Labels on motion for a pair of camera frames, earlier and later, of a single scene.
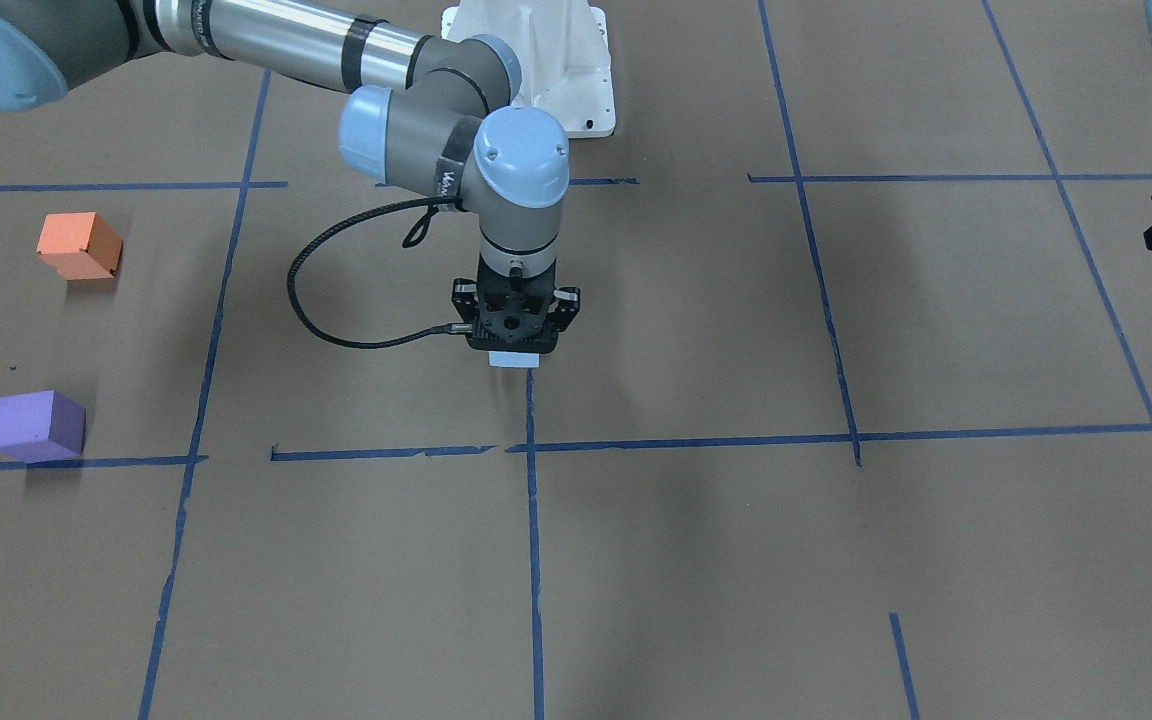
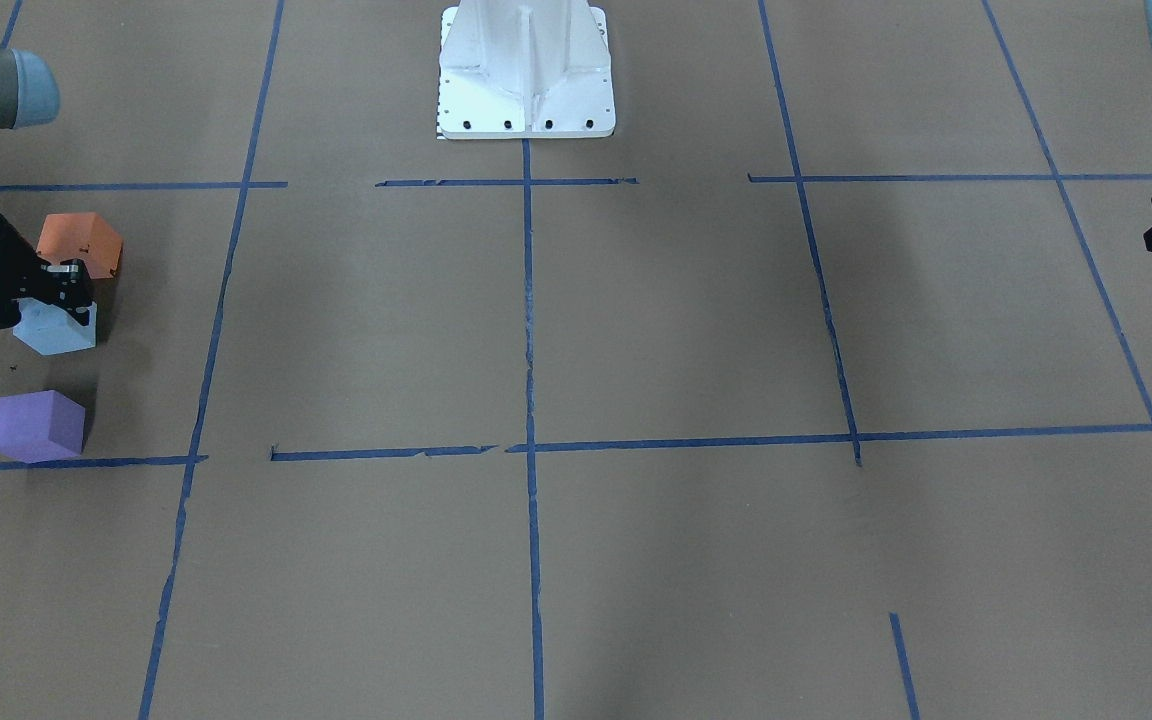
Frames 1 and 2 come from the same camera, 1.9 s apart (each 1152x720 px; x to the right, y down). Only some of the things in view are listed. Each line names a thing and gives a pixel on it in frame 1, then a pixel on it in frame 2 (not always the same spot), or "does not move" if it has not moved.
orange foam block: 80,245 does not move
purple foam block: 38,426 does not move
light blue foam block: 513,359 -> 47,329
